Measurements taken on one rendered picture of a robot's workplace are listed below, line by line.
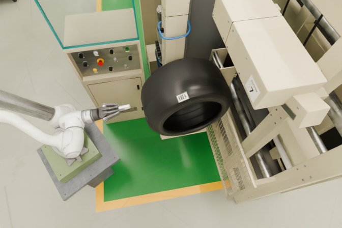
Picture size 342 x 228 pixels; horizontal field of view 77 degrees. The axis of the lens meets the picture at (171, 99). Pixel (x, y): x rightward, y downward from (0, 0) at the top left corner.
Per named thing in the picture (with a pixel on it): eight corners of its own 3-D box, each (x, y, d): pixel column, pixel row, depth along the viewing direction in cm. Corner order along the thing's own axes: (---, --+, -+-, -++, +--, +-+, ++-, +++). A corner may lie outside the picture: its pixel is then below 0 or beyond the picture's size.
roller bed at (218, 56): (205, 73, 192) (211, 49, 166) (221, 70, 194) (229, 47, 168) (211, 91, 183) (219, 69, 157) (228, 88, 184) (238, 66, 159)
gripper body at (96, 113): (90, 118, 130) (105, 115, 130) (90, 106, 134) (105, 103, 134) (95, 123, 137) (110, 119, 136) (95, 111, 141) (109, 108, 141)
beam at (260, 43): (210, 16, 120) (216, -9, 107) (252, 10, 123) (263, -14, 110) (252, 111, 91) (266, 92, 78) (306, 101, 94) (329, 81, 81)
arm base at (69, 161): (72, 170, 161) (68, 169, 156) (56, 150, 169) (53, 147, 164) (92, 153, 168) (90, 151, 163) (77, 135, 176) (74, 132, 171)
